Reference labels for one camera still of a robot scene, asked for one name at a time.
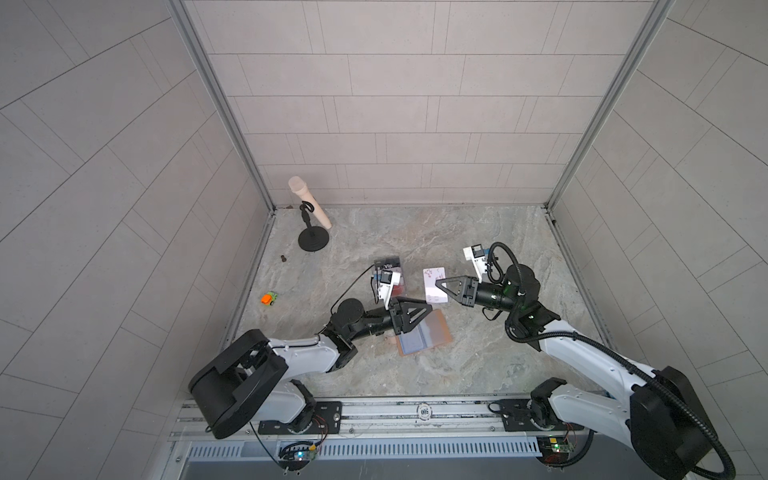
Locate circuit board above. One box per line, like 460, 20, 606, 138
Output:
536, 437, 574, 464
279, 441, 321, 462

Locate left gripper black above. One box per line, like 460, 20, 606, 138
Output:
344, 299, 428, 344

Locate left circuit board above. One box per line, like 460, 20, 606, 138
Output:
279, 441, 321, 462

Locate black microphone stand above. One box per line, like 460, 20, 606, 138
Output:
298, 201, 330, 252

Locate beige microphone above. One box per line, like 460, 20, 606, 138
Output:
288, 176, 332, 230

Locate white ventilation grille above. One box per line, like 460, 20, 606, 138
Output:
187, 437, 542, 462

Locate pink leather card wallet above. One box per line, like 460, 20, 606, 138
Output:
398, 310, 453, 356

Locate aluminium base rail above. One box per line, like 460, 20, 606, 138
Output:
170, 395, 637, 442

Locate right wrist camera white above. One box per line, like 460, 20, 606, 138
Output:
463, 244, 488, 281

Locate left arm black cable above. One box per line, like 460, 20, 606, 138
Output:
328, 263, 376, 316

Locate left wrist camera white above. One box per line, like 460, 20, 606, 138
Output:
372, 269, 402, 310

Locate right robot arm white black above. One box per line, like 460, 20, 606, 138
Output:
435, 265, 735, 479

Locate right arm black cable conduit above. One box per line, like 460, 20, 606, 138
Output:
487, 241, 737, 480

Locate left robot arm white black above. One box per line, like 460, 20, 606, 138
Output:
188, 297, 433, 439

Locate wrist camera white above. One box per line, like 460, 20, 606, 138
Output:
463, 244, 488, 281
372, 269, 402, 310

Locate orange green toy car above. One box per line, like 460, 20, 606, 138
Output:
260, 291, 278, 305

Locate clear acrylic card holder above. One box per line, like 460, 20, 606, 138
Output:
371, 256, 406, 299

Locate right circuit board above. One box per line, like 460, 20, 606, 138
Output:
536, 437, 574, 464

